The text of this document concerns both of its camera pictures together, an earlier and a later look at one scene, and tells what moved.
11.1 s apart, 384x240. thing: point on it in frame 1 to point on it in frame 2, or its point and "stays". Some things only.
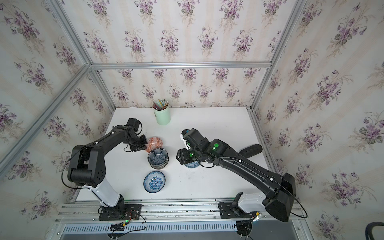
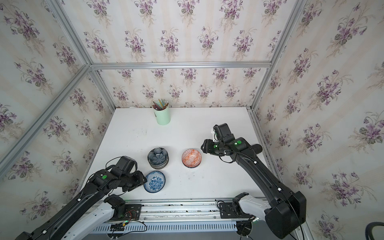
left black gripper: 143,147 to 140,180
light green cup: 163,116 stays
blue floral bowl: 154,181 stays
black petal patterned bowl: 158,156 stays
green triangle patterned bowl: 159,167 stays
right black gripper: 182,156 to 207,146
